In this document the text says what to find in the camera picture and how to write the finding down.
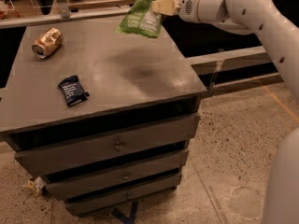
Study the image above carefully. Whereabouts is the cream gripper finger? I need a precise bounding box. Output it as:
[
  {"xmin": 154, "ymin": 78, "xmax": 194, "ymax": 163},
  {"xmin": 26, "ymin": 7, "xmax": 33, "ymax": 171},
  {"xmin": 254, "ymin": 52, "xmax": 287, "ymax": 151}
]
[{"xmin": 150, "ymin": 0, "xmax": 163, "ymax": 13}]

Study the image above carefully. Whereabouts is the green rice chip bag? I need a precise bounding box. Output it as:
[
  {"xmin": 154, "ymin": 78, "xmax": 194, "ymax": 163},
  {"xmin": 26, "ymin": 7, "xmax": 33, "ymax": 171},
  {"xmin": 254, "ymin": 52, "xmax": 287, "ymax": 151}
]
[{"xmin": 115, "ymin": 0, "xmax": 164, "ymax": 38}]

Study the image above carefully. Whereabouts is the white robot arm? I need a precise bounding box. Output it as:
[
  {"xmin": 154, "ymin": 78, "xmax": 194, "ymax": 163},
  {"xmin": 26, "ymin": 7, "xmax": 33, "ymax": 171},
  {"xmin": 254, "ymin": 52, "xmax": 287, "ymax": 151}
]
[{"xmin": 151, "ymin": 0, "xmax": 299, "ymax": 224}]

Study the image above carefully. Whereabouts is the blue rxbar wrapper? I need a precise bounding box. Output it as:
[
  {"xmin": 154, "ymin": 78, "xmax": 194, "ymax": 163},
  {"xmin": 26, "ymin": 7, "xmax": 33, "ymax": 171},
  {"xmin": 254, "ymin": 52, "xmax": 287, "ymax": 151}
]
[{"xmin": 58, "ymin": 75, "xmax": 90, "ymax": 106}]

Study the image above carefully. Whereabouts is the crushed gold soda can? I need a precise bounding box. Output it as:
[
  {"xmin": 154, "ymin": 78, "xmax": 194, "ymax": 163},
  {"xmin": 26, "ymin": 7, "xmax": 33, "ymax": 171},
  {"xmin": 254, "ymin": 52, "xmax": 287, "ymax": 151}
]
[{"xmin": 32, "ymin": 28, "xmax": 64, "ymax": 59}]

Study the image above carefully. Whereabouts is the grey drawer cabinet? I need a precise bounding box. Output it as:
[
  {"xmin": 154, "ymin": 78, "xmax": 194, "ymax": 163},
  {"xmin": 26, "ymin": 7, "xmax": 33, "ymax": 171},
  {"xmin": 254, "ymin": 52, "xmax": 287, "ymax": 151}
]
[{"xmin": 0, "ymin": 17, "xmax": 205, "ymax": 204}]

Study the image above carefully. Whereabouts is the middle grey drawer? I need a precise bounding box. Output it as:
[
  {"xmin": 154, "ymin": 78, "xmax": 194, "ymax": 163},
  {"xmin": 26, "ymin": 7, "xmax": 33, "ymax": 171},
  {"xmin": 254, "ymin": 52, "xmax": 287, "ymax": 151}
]
[{"xmin": 46, "ymin": 148, "xmax": 189, "ymax": 201}]

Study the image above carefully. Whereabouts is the grey drawer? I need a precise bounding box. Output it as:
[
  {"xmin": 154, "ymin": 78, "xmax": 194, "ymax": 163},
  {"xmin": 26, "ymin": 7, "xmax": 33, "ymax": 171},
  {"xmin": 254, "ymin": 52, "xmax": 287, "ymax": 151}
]
[
  {"xmin": 65, "ymin": 173, "xmax": 182, "ymax": 216},
  {"xmin": 46, "ymin": 148, "xmax": 189, "ymax": 201},
  {"xmin": 15, "ymin": 113, "xmax": 199, "ymax": 176}
]

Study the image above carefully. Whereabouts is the top grey drawer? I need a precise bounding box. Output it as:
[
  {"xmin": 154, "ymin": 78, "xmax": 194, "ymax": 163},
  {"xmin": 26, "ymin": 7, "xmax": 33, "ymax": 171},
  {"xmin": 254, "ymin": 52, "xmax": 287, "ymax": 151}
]
[{"xmin": 15, "ymin": 113, "xmax": 199, "ymax": 176}]

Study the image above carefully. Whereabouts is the bottom grey drawer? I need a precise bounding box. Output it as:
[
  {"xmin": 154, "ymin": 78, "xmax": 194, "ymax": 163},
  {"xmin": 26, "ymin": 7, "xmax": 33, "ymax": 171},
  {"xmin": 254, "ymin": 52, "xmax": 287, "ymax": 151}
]
[{"xmin": 65, "ymin": 173, "xmax": 182, "ymax": 216}]

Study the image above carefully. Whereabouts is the crumpled paper scrap on floor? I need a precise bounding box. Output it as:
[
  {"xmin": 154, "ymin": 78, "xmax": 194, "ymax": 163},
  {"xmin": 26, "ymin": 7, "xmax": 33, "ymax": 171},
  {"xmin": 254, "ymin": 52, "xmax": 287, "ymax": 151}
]
[{"xmin": 22, "ymin": 176, "xmax": 46, "ymax": 197}]

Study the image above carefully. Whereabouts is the grey metal railing frame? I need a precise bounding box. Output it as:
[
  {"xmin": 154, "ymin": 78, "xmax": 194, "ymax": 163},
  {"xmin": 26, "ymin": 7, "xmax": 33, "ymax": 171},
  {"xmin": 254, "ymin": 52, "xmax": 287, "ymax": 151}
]
[{"xmin": 0, "ymin": 0, "xmax": 299, "ymax": 98}]

